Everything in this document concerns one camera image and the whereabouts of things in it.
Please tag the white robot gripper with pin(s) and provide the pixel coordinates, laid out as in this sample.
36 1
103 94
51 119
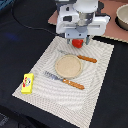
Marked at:
72 24

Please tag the red toy tomato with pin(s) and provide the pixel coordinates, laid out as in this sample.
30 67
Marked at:
77 43

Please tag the yellow butter box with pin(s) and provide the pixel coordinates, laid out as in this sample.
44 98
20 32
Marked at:
27 83

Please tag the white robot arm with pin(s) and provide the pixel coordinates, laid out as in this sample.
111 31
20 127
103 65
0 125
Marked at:
82 6

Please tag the round wooden plate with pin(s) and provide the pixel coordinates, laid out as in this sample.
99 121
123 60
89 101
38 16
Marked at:
68 66

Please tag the cream bowl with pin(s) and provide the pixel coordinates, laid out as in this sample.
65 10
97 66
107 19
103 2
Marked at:
122 16

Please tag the knife with wooden handle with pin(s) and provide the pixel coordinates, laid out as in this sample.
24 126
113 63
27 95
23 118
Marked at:
80 56

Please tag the fork with wooden handle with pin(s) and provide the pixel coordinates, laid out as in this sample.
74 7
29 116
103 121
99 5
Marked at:
54 77

